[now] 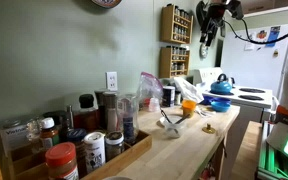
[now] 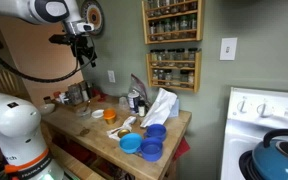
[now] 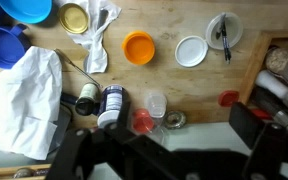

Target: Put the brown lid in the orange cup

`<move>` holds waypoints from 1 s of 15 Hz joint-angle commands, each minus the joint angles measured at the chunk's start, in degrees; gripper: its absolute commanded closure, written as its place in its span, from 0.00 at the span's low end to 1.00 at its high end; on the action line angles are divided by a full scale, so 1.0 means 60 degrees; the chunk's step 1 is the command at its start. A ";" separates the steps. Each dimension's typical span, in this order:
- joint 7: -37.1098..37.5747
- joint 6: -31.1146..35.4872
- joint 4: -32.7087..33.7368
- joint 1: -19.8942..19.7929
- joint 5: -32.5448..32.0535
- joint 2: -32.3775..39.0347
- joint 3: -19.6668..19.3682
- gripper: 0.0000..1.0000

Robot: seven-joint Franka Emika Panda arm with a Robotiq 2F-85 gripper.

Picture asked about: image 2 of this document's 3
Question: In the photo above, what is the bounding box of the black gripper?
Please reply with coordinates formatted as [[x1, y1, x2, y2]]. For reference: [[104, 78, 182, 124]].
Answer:
[[69, 32, 98, 68]]

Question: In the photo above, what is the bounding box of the red lid jar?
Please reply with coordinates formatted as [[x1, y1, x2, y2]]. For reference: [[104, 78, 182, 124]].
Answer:
[[52, 90, 62, 103]]

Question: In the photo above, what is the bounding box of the orange cup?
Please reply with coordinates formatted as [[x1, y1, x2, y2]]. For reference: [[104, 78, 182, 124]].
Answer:
[[103, 108, 117, 125]]

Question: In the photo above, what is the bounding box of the gold jar lid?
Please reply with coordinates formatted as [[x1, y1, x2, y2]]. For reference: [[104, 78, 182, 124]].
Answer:
[[117, 128, 132, 139]]

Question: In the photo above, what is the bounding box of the dark blue plastic cup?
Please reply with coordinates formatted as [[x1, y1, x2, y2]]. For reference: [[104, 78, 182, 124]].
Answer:
[[143, 123, 168, 142], [135, 137, 164, 163]]

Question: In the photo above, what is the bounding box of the small red package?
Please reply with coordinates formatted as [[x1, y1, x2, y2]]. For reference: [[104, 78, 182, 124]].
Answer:
[[91, 88, 102, 101]]

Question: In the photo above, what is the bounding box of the tall clear glass jar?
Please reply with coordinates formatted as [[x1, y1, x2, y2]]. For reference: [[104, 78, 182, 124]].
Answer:
[[67, 83, 84, 106]]

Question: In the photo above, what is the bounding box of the white spice shaker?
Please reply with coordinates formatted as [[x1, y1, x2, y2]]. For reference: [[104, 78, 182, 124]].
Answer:
[[59, 92, 70, 105]]

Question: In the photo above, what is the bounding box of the clear glass bowl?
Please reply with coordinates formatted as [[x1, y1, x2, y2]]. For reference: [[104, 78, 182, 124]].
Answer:
[[76, 106, 92, 121]]

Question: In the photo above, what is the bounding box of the small white dish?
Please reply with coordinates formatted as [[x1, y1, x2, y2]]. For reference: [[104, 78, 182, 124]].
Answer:
[[91, 109, 105, 119]]

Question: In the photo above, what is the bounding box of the clear zip plastic bag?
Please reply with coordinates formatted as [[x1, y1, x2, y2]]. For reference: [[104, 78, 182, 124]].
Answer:
[[128, 73, 149, 104]]

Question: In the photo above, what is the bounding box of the clear glass tumbler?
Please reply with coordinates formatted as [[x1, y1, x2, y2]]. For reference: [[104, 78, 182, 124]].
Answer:
[[118, 95, 130, 111]]

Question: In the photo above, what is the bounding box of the dark cylindrical salt container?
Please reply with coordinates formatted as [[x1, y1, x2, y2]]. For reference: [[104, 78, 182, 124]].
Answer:
[[127, 90, 141, 114]]

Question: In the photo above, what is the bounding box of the white ceramic bowl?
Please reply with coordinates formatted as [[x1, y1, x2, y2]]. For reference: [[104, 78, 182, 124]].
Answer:
[[38, 103, 57, 116]]

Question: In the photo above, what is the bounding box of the glass spice jar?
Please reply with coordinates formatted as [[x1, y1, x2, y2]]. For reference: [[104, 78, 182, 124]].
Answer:
[[158, 69, 165, 85], [171, 17, 180, 40], [156, 20, 165, 42], [157, 49, 167, 67], [152, 69, 159, 85], [149, 21, 157, 42], [179, 0, 189, 14], [169, 0, 180, 15], [175, 48, 186, 68], [163, 18, 172, 40], [164, 69, 173, 86], [187, 70, 196, 88], [188, 0, 198, 13], [179, 69, 189, 88], [187, 47, 198, 68], [154, 0, 162, 16], [179, 15, 189, 39], [150, 49, 159, 67], [166, 49, 176, 67], [188, 13, 198, 38], [160, 0, 171, 16], [147, 0, 156, 17]]

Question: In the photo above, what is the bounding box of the small dark bottle white label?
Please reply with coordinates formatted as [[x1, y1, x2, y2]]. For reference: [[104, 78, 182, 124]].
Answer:
[[137, 99, 147, 118]]

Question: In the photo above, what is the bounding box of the white paper napkin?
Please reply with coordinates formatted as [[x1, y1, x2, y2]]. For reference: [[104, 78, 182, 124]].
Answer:
[[106, 115, 138, 142]]

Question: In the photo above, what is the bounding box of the wooden butcher block table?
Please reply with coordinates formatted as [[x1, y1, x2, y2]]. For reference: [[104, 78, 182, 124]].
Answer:
[[40, 94, 193, 180]]

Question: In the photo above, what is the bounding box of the wooden chair back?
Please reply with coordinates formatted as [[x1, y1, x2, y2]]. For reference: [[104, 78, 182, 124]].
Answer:
[[0, 68, 22, 98]]

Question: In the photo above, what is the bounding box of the white paper bag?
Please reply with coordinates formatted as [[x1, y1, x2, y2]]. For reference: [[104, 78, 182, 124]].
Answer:
[[139, 87, 179, 129]]

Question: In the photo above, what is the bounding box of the pale blue box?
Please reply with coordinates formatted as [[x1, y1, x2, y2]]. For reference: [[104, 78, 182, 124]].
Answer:
[[168, 98, 181, 118]]

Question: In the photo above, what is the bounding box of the red cloth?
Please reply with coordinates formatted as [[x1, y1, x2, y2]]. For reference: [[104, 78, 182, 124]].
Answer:
[[173, 136, 192, 163]]

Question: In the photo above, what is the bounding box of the white stove knob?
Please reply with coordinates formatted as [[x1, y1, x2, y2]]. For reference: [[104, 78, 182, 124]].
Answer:
[[236, 99, 249, 114], [256, 102, 274, 118]]

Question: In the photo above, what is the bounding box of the white electric stove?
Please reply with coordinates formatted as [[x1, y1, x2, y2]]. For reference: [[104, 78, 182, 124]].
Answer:
[[220, 87, 288, 180]]

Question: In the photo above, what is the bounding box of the black stove burner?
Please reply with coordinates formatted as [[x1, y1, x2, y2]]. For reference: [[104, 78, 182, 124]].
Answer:
[[238, 149, 262, 180]]

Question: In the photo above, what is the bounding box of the white wall outlet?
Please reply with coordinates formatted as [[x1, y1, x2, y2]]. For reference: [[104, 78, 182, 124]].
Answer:
[[107, 69, 116, 84]]

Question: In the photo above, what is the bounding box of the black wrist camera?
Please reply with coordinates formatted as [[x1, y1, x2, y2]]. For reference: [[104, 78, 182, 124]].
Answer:
[[48, 33, 76, 46]]

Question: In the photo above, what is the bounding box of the decorative wall plate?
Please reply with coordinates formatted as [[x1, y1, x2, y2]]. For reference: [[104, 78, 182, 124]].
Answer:
[[80, 0, 106, 37]]

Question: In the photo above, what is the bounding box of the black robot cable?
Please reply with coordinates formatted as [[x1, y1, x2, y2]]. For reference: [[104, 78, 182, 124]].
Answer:
[[0, 36, 97, 84]]

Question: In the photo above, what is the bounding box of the wooden wall spice rack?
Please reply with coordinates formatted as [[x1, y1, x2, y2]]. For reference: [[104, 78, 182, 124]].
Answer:
[[141, 0, 204, 45], [145, 49, 203, 94]]

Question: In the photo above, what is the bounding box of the white light switch plate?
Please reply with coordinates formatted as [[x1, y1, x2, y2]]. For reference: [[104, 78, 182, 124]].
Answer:
[[219, 37, 238, 61]]

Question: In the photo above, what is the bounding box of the blue kettle black handle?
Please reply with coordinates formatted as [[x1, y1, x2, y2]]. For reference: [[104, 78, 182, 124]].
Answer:
[[251, 128, 288, 180]]

